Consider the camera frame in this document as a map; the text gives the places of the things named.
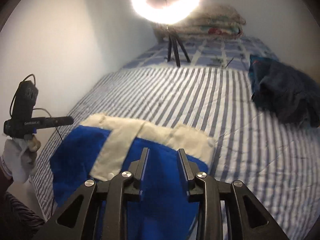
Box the left gloved hand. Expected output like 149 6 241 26
1 138 37 184

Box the ring light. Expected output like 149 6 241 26
129 0 202 26

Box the folded floral quilt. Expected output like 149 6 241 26
151 4 246 39

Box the beige and blue work jacket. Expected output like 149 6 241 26
50 113 215 239

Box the striped trouser leg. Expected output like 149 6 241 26
1 192 45 240

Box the dark navy garment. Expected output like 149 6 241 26
248 55 319 128

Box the black tripod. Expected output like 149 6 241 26
166 26 191 67

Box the striped blue white mattress cover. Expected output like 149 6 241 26
30 65 320 240

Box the blue checked bed sheet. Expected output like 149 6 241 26
124 36 278 71

